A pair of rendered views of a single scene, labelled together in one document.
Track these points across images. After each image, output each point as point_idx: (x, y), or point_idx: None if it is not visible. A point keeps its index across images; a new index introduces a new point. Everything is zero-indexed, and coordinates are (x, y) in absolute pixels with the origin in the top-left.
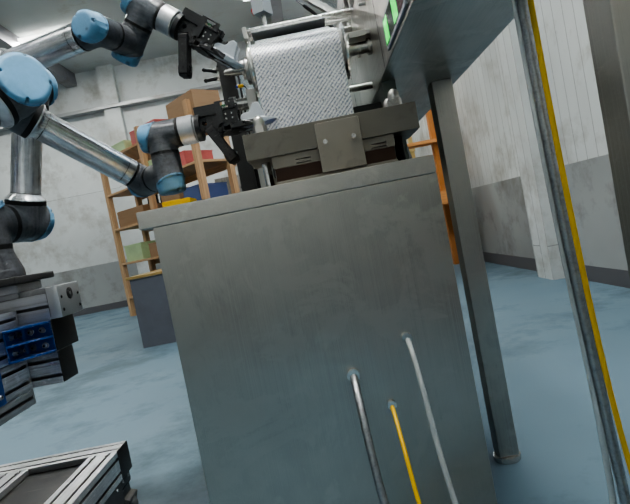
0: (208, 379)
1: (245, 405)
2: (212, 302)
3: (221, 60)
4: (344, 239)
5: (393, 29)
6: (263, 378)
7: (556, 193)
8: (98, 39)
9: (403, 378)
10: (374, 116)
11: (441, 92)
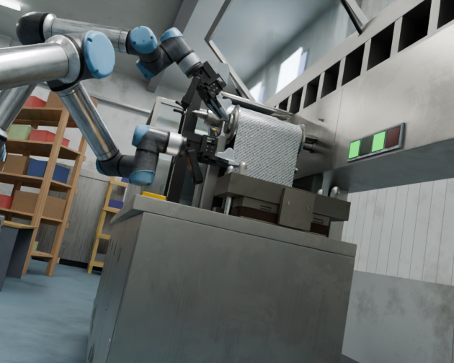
0: (132, 356)
1: None
2: (164, 290)
3: (215, 108)
4: (280, 280)
5: (367, 153)
6: None
7: None
8: (145, 51)
9: None
10: (323, 200)
11: (339, 197)
